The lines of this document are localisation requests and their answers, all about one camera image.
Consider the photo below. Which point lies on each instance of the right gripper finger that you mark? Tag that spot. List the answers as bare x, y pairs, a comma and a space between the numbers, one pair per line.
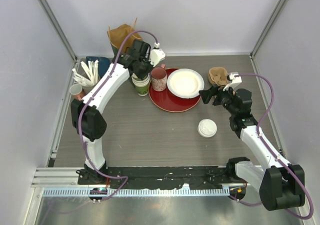
224, 87
206, 95

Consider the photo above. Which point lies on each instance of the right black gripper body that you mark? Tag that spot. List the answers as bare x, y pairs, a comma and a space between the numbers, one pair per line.
225, 98

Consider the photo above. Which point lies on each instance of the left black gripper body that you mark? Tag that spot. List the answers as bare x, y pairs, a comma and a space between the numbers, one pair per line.
145, 67

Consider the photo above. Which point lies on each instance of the green paper cups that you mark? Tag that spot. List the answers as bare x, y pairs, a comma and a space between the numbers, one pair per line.
141, 84

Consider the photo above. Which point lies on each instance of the white plastic cup lid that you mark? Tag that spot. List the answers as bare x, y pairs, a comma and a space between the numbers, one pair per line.
207, 128

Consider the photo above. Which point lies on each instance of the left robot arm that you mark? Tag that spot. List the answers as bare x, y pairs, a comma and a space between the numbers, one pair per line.
87, 113

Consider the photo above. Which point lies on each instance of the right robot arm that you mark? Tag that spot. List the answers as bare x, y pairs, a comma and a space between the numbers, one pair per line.
278, 182

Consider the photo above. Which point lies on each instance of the brown cardboard cup carrier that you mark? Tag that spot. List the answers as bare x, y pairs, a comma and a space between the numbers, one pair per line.
218, 76

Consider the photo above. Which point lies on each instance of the pink floral mug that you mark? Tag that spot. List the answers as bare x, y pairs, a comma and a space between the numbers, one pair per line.
159, 78

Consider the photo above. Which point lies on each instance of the white paper plate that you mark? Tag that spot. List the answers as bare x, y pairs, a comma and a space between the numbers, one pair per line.
185, 83

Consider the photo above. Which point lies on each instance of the blue cloth pouch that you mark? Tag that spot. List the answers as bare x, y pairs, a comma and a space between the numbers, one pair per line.
103, 64

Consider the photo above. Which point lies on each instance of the red round tray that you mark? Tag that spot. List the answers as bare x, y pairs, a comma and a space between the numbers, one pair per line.
168, 102

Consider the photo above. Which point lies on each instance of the green brown paper bag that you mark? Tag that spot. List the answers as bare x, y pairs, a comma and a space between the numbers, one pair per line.
117, 35

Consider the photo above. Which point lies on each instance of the white plastic cutlery bundle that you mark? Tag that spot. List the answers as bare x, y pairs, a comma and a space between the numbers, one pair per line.
91, 71

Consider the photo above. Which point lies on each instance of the small pink paper cup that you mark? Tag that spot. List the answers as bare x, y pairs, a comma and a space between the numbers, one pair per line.
77, 91

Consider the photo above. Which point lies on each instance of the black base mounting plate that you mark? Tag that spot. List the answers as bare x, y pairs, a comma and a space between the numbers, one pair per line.
159, 177

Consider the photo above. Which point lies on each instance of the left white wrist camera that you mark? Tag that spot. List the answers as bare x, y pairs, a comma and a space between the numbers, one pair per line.
156, 55

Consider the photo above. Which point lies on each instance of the white slotted cable duct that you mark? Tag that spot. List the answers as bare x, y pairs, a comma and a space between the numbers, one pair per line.
185, 191

